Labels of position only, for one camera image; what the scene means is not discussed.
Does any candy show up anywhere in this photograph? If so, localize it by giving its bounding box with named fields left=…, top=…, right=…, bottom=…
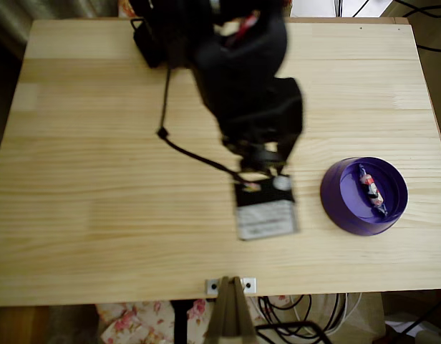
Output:
left=356, top=163, right=388, bottom=216

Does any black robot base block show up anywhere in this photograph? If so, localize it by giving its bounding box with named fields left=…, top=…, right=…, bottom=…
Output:
left=130, top=16, right=165, bottom=69

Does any purple bowl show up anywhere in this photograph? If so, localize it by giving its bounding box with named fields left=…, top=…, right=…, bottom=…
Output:
left=319, top=156, right=410, bottom=237

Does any white sheet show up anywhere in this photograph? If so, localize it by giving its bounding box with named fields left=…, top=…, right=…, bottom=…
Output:
left=290, top=0, right=386, bottom=18

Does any black table leg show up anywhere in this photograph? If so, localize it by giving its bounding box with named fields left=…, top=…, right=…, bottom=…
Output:
left=170, top=300, right=195, bottom=344

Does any black camera box white label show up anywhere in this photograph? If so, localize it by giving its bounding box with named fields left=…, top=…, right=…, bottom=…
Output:
left=233, top=173, right=301, bottom=242

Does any black braided camera cable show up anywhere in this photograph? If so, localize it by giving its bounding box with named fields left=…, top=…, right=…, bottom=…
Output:
left=155, top=66, right=245, bottom=182

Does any silver metal bracket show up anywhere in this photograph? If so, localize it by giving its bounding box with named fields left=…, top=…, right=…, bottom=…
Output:
left=205, top=277, right=258, bottom=296

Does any white cable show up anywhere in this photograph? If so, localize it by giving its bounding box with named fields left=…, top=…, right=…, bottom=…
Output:
left=291, top=293, right=363, bottom=333

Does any beige camera stand post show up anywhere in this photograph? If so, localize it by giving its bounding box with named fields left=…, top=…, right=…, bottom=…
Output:
left=203, top=275, right=258, bottom=344

